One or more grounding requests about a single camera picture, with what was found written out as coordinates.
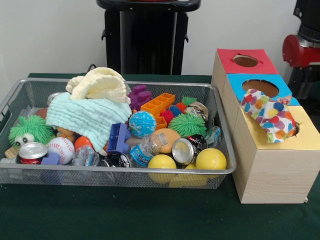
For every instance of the blue globe ball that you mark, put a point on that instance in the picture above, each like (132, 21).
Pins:
(142, 124)

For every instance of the green spiky ball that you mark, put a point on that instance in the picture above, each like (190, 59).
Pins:
(32, 127)
(187, 123)

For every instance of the polka dot cloth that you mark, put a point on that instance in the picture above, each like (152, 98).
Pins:
(270, 117)

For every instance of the wooden three-hole box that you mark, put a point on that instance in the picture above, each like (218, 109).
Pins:
(275, 175)

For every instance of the dark green table cloth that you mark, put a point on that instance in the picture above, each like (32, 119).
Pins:
(150, 215)

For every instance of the silver red soda can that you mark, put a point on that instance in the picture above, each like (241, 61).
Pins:
(32, 152)

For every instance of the orange building block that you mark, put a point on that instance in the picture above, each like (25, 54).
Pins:
(157, 103)

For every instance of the yellow ball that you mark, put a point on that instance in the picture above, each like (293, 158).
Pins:
(162, 163)
(211, 161)

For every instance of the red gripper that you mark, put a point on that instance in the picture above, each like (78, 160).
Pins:
(300, 56)

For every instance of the black upright panel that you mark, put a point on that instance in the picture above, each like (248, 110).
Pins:
(292, 80)

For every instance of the dark green side-table cloth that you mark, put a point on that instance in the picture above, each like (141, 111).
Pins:
(315, 100)

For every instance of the cream cloth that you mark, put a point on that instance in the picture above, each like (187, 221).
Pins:
(100, 85)

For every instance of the black soda can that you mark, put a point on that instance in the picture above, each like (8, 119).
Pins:
(187, 147)

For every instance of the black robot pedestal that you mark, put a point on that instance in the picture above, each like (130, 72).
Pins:
(147, 37)

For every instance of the silver mesh bin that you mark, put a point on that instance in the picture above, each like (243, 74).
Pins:
(37, 178)

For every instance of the mint green cloth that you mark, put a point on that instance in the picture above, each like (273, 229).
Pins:
(87, 117)

